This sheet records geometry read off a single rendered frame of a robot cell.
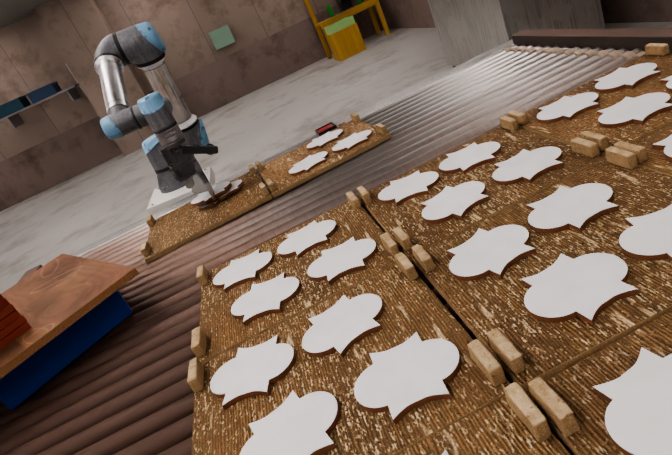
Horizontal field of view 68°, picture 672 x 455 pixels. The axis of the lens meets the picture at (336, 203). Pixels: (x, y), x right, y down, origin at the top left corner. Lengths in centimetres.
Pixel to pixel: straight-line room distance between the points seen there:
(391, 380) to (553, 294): 24
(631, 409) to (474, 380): 17
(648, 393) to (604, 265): 21
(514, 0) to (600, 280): 394
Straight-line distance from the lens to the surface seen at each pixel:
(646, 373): 62
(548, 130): 122
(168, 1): 1137
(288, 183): 153
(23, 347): 117
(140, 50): 199
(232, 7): 1134
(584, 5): 493
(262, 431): 72
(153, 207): 209
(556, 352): 66
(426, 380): 66
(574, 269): 76
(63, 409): 115
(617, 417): 59
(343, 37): 1003
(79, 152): 1194
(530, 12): 464
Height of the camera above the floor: 141
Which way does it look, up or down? 22 degrees down
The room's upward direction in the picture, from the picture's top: 25 degrees counter-clockwise
